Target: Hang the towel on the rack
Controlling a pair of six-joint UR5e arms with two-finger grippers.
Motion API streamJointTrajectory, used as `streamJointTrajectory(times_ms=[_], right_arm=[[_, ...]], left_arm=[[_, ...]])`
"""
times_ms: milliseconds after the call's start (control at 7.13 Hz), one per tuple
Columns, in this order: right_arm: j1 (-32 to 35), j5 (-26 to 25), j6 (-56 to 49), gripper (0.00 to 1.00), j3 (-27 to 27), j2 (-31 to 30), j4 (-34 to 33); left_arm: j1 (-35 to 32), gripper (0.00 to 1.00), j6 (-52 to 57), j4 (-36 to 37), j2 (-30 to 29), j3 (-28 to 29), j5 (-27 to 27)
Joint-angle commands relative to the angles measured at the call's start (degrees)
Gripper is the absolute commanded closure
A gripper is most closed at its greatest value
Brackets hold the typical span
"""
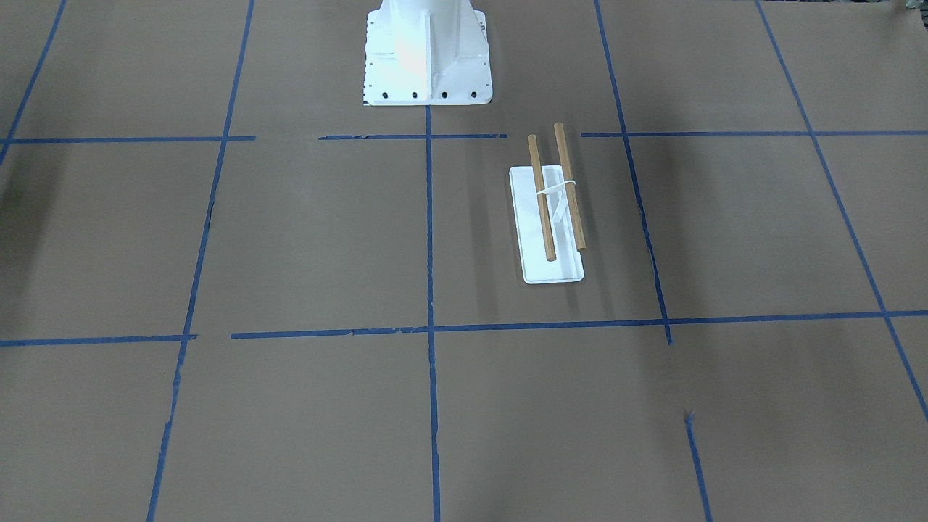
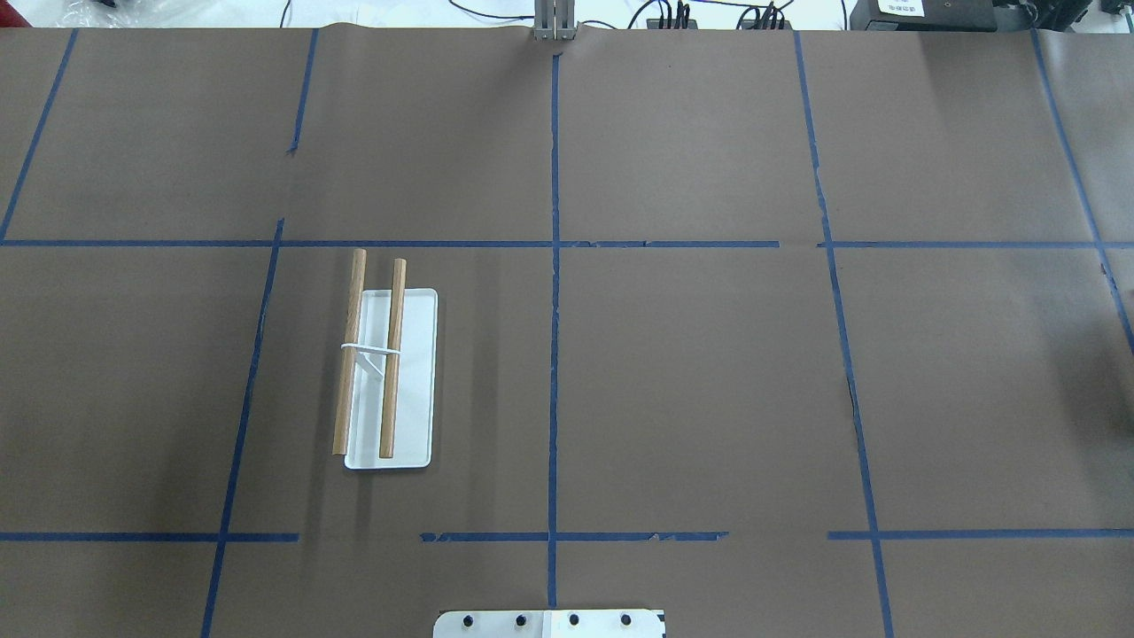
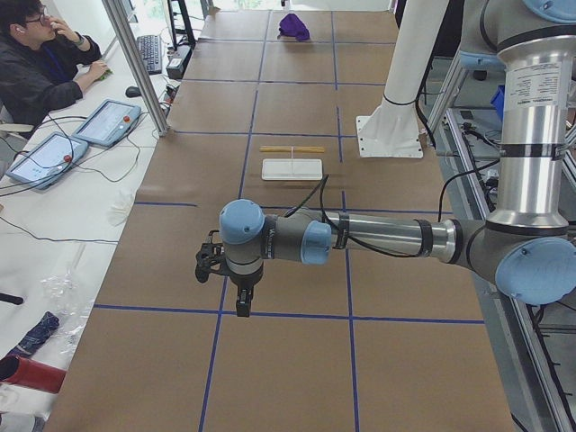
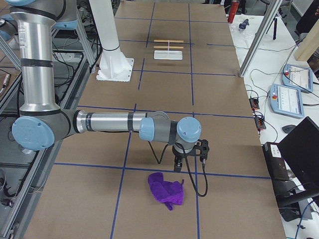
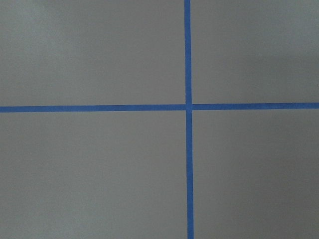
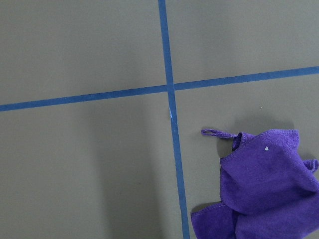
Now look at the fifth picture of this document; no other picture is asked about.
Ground cross blue tape line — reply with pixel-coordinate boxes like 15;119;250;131
0;103;319;113

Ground long blue tape line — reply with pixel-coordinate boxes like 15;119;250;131
184;0;194;239

